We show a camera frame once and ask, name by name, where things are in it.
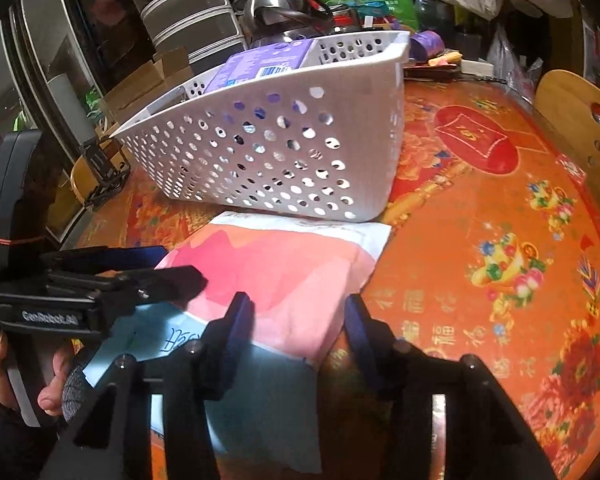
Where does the light blue tissue pack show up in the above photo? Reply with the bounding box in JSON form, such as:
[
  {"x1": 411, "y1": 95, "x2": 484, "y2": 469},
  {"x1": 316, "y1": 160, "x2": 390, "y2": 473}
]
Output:
[{"x1": 83, "y1": 302, "x2": 322, "y2": 474}]

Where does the pink tissue pack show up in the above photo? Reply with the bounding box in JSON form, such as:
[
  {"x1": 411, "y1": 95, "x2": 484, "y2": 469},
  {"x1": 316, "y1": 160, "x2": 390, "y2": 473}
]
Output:
[{"x1": 158, "y1": 211, "x2": 391, "y2": 366}]

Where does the grey knitted glove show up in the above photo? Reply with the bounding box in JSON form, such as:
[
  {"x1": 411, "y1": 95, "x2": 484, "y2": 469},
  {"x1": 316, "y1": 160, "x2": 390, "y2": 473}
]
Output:
[{"x1": 61, "y1": 348, "x2": 95, "y2": 422}]

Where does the wooden chair left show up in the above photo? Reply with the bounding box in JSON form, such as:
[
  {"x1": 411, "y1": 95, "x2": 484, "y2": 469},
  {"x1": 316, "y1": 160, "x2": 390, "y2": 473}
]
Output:
[{"x1": 70, "y1": 155, "x2": 95, "y2": 210}]

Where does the wooden chair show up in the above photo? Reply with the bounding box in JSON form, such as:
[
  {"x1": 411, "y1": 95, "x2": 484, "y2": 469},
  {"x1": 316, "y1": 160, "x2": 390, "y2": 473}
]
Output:
[
  {"x1": 70, "y1": 155, "x2": 95, "y2": 210},
  {"x1": 534, "y1": 70, "x2": 600, "y2": 205}
]

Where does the black folding stand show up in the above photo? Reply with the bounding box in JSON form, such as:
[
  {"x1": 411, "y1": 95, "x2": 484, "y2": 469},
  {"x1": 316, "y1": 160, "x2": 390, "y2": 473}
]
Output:
[{"x1": 81, "y1": 138, "x2": 131, "y2": 210}]

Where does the cardboard box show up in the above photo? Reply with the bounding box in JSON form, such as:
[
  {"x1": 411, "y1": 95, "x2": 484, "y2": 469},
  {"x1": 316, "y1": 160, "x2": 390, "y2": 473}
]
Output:
[{"x1": 104, "y1": 47, "x2": 194, "y2": 125}]

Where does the white perforated plastic basket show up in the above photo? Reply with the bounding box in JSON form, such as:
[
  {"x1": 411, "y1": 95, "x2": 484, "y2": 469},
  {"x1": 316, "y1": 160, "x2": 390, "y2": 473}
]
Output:
[{"x1": 114, "y1": 30, "x2": 410, "y2": 222}]

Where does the purple tissue pack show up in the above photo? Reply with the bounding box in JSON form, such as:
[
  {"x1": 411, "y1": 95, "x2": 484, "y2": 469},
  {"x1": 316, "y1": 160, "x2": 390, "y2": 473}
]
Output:
[{"x1": 206, "y1": 39, "x2": 313, "y2": 92}]

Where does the grey stacked drawer tower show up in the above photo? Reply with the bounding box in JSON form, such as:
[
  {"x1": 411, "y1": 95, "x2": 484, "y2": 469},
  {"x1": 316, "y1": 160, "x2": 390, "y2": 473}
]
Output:
[{"x1": 133, "y1": 0, "x2": 247, "y2": 73}]

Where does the steel kettle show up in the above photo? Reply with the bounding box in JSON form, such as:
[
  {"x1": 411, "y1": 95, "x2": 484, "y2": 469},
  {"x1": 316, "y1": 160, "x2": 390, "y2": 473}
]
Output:
[{"x1": 242, "y1": 0, "x2": 334, "y2": 49}]

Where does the wooden chair right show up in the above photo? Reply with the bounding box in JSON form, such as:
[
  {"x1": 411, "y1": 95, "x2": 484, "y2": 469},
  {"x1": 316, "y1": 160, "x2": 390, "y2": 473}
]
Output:
[{"x1": 534, "y1": 70, "x2": 600, "y2": 205}]

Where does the purple tape roll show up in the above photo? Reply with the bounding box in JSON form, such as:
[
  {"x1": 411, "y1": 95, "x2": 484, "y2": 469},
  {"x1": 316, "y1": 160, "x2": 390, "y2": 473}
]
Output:
[{"x1": 410, "y1": 30, "x2": 445, "y2": 63}]

